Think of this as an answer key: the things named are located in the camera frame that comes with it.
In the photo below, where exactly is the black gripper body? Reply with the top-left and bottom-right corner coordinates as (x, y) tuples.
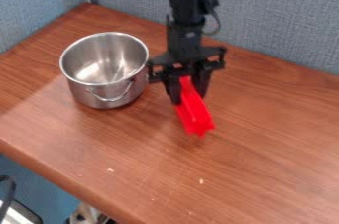
(147, 19), (227, 83)

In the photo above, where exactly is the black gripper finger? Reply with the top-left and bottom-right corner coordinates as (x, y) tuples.
(163, 77), (182, 105)
(192, 69), (212, 97)

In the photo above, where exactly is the red star-shaped block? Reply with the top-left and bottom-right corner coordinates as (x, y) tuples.
(176, 76), (216, 137)

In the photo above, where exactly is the stainless steel pot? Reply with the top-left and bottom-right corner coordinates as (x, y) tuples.
(60, 32), (148, 110)

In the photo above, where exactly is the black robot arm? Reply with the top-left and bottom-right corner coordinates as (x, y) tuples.
(147, 0), (227, 105)

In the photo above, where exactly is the white object under table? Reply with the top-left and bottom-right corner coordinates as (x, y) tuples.
(64, 202), (118, 224)

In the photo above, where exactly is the black white device under table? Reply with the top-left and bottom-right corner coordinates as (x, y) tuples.
(0, 175), (43, 224)

